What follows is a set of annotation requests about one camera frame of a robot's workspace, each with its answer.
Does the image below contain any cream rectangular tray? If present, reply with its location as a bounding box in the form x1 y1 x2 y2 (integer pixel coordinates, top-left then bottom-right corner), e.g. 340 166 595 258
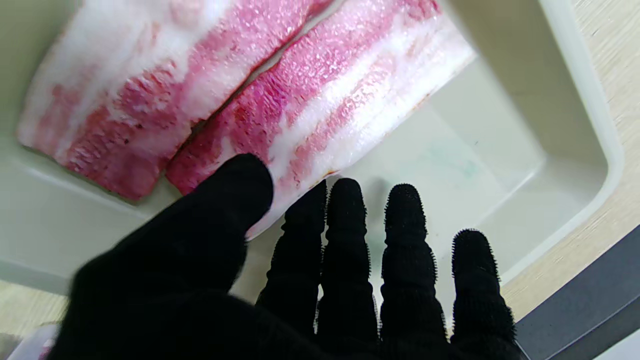
0 0 626 296

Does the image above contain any clear container with blue clips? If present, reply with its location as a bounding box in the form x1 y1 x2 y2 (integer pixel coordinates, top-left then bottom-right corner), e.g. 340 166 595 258
6 324 63 360

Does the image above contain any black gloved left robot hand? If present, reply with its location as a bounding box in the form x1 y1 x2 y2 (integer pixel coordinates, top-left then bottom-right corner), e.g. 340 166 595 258
47 153 524 360

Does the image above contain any single pink bacon slice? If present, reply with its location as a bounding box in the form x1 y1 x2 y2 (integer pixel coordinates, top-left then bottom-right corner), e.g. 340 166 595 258
165 0 477 242
15 0 333 202

